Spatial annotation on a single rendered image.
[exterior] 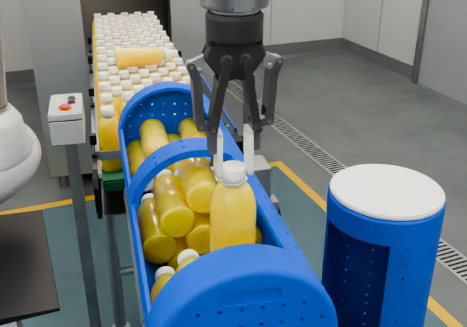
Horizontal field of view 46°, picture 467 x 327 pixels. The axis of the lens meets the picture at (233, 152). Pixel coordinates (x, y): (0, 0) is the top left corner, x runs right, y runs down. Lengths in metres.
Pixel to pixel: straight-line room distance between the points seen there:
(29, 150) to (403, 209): 0.84
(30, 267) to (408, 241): 0.83
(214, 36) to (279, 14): 5.68
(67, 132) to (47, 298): 0.74
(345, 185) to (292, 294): 0.64
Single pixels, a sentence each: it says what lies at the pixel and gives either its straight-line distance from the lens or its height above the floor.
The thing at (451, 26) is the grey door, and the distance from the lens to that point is 5.37.
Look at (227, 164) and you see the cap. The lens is 0.81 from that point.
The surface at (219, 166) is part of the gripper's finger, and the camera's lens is 0.79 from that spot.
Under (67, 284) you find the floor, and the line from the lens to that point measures 2.85.
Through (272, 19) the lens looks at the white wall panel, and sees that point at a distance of 6.36.
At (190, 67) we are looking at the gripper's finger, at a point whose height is 1.50.
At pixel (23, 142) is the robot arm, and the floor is 1.23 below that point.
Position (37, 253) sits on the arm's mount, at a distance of 1.26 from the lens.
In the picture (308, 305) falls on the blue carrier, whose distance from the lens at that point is 0.84.
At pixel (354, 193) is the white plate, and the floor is 1.04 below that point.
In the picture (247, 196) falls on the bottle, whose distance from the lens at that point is 0.81.
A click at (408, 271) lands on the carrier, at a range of 1.41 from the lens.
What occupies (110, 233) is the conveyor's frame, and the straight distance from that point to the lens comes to 2.23.
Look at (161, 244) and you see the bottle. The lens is 1.12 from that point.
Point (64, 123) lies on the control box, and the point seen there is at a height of 1.07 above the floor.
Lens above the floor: 1.70
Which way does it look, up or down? 25 degrees down
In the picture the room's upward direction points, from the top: straight up
